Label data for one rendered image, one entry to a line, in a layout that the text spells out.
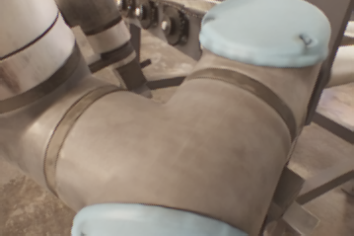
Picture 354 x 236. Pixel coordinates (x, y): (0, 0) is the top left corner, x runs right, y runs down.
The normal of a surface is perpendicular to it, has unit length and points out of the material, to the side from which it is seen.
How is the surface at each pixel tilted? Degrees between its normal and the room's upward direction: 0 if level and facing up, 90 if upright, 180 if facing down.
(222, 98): 25
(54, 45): 84
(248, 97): 31
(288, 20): 19
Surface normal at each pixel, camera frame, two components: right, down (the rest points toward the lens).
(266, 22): -0.10, -0.71
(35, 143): -0.45, 0.01
